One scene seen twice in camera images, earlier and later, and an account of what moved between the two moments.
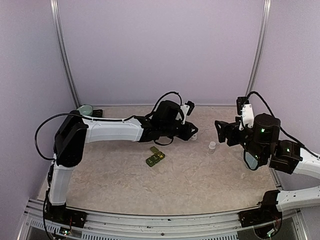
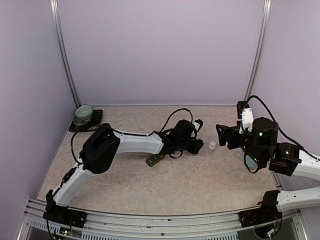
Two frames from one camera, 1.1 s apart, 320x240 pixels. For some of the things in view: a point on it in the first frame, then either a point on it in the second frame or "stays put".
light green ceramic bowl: (85, 109) stays put
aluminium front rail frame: (101, 226) stays put
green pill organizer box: (156, 158) stays put
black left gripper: (187, 134) to (195, 149)
